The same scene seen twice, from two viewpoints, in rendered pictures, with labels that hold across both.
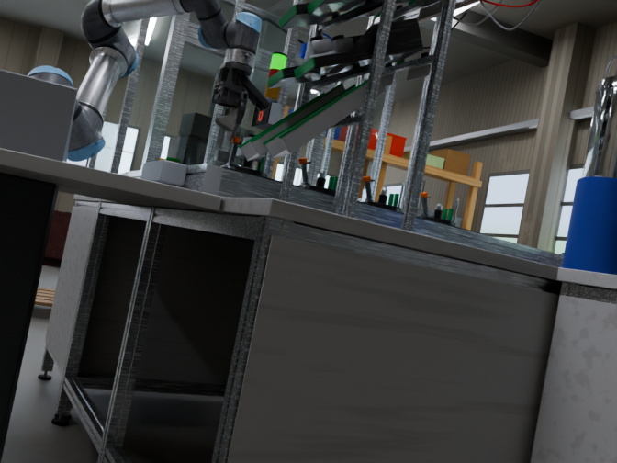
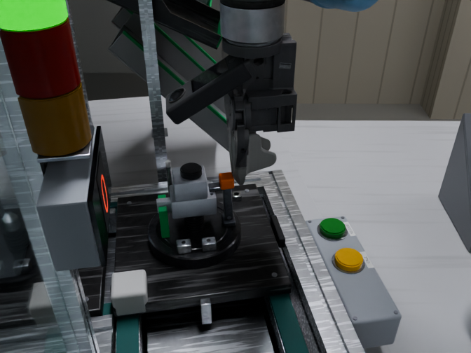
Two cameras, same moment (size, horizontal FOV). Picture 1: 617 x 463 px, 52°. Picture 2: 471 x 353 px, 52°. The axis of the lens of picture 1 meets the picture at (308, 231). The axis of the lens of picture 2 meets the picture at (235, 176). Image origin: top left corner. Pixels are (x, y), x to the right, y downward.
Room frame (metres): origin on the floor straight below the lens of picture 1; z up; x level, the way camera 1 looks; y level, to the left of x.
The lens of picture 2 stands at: (2.33, 0.46, 1.46)
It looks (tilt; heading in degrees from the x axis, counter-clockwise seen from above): 35 degrees down; 200
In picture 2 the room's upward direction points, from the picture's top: straight up
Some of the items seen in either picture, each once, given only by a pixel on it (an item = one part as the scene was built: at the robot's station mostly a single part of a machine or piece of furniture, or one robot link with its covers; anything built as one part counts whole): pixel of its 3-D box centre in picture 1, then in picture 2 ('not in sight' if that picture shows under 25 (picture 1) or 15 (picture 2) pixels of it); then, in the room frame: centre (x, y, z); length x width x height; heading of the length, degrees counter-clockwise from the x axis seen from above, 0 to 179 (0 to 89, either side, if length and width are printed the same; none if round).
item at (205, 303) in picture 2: not in sight; (205, 311); (1.94, 0.28, 0.95); 0.01 x 0.01 x 0.04; 29
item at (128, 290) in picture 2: not in sight; (130, 292); (1.96, 0.18, 0.97); 0.05 x 0.05 x 0.04; 29
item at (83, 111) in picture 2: (272, 93); (54, 114); (2.05, 0.20, 1.28); 0.05 x 0.05 x 0.05
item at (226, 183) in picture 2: (236, 151); (221, 197); (1.81, 0.25, 1.04); 0.04 x 0.02 x 0.08; 119
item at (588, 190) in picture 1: (599, 231); not in sight; (1.70, -0.78, 0.99); 0.16 x 0.16 x 0.27
